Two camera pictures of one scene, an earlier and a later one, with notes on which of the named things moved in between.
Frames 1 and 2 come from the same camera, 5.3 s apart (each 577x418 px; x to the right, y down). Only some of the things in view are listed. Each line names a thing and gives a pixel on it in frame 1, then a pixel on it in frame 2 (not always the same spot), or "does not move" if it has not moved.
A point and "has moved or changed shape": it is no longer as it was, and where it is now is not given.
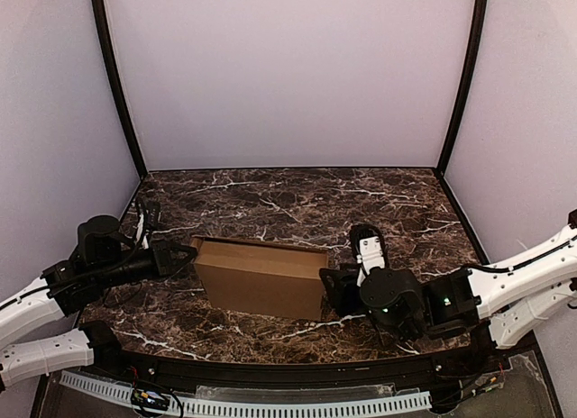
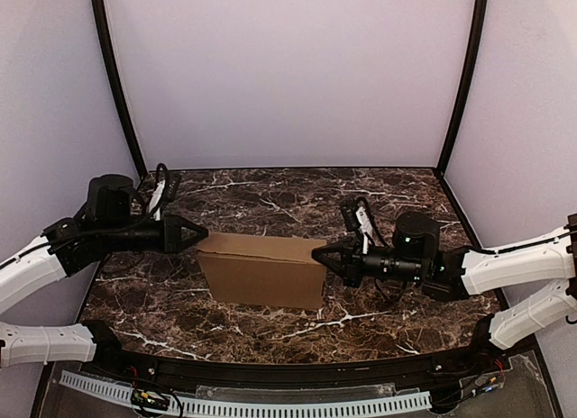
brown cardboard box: [261, 277] has moved or changed shape
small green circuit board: [150, 398] does not move
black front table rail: [484, 365] does not move
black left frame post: [101, 21] does not move
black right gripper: [344, 293] → [352, 260]
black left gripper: [159, 257] → [168, 233]
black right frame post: [480, 28] does not move
